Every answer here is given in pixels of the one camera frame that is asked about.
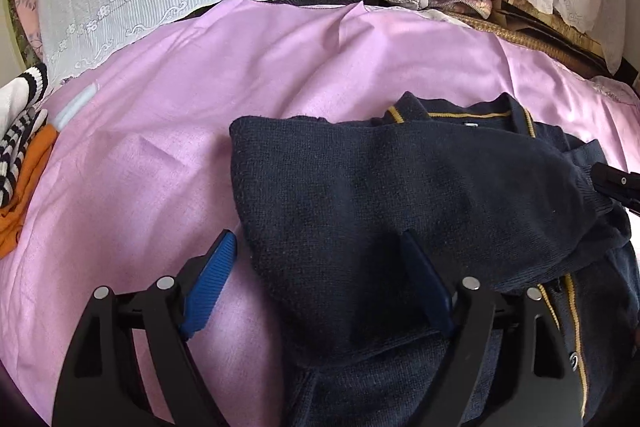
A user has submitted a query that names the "black-white striped garment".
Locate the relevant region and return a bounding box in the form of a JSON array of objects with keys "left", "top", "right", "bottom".
[{"left": 0, "top": 107, "right": 48, "bottom": 208}]

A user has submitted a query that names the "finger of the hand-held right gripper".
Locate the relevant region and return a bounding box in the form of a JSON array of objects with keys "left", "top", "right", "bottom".
[{"left": 589, "top": 162, "right": 640, "bottom": 214}]

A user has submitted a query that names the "woven straw mat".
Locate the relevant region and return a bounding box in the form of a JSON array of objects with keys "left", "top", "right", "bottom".
[{"left": 440, "top": 0, "right": 626, "bottom": 80}]

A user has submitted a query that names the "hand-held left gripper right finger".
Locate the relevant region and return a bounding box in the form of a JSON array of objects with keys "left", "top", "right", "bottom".
[{"left": 400, "top": 231, "right": 586, "bottom": 427}]

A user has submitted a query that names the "orange garment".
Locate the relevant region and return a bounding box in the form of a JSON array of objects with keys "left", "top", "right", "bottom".
[{"left": 0, "top": 124, "right": 61, "bottom": 258}]

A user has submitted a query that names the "purple floral-bordered bedsheet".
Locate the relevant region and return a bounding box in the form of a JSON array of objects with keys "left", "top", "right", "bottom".
[{"left": 0, "top": 0, "right": 640, "bottom": 427}]

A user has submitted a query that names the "navy knit cardigan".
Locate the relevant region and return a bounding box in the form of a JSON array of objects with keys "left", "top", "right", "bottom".
[{"left": 229, "top": 91, "right": 640, "bottom": 427}]

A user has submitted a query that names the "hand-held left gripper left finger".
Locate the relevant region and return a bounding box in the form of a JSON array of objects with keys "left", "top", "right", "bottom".
[{"left": 51, "top": 229, "right": 238, "bottom": 427}]

